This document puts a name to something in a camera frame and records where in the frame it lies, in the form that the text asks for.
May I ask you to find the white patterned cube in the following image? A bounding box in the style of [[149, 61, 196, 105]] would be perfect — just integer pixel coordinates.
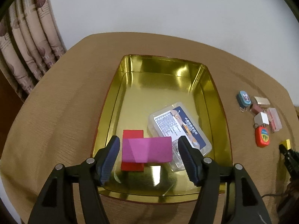
[[253, 112, 269, 126]]

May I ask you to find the red tape measure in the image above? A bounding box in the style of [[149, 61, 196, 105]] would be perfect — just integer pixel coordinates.
[[255, 126, 270, 148]]

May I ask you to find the silver metallic rectangular case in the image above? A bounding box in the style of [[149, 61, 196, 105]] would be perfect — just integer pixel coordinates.
[[253, 96, 271, 108]]

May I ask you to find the brown tablecloth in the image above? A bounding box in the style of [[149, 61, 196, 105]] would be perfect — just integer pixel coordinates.
[[1, 32, 298, 222]]

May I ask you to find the clear box with red insert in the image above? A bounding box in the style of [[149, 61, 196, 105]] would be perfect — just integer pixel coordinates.
[[266, 108, 282, 133]]

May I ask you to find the patterned beige curtain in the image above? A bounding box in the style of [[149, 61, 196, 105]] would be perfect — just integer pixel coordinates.
[[1, 0, 66, 101]]

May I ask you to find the dark wooden door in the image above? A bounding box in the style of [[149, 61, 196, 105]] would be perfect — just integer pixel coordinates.
[[0, 72, 23, 155]]

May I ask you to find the pink lipstick tube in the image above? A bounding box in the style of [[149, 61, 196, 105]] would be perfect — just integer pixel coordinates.
[[249, 104, 265, 115]]

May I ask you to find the teal small tape measure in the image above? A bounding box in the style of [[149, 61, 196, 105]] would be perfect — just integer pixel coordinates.
[[236, 91, 251, 108]]

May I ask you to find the black cable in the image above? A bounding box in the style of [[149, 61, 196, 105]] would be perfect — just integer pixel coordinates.
[[260, 192, 284, 199]]

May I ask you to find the clear box with blue label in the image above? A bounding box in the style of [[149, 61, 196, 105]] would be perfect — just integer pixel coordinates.
[[147, 102, 212, 172]]

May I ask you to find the gold toffee tin box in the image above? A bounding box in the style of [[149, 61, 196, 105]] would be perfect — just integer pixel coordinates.
[[94, 55, 232, 203]]

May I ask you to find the red flat block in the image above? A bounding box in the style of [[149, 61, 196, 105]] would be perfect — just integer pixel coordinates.
[[121, 130, 144, 172]]

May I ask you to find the pink rectangular block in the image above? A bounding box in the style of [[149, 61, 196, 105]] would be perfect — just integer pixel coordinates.
[[122, 136, 173, 163]]

